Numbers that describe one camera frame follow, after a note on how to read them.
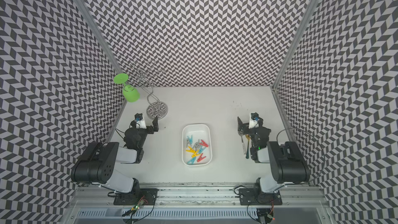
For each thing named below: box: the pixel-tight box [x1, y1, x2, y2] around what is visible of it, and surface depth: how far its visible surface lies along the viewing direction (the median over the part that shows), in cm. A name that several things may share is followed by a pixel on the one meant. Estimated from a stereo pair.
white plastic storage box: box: [181, 123, 213, 167], surface depth 90 cm
